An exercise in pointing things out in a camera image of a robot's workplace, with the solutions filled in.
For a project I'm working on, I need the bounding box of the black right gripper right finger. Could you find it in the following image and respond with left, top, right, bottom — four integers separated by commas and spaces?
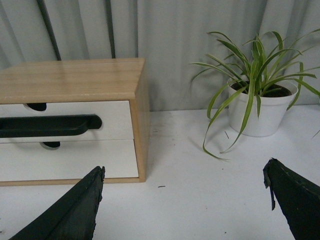
263, 158, 320, 240

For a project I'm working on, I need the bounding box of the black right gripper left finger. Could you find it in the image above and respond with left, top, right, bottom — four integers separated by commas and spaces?
11, 166, 106, 240

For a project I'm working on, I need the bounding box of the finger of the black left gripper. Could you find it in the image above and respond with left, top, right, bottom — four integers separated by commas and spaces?
0, 114, 102, 138

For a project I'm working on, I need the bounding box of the white drawer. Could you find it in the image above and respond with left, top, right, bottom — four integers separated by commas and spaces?
0, 100, 134, 144
0, 140, 139, 182

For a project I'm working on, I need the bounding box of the wooden drawer cabinet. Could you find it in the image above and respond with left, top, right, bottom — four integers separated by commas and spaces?
0, 58, 150, 186

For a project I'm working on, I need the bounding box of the white plant pot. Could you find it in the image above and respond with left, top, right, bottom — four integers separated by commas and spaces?
228, 80, 298, 137

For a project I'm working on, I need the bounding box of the green spider plant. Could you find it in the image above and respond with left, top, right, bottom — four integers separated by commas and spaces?
189, 28, 320, 162

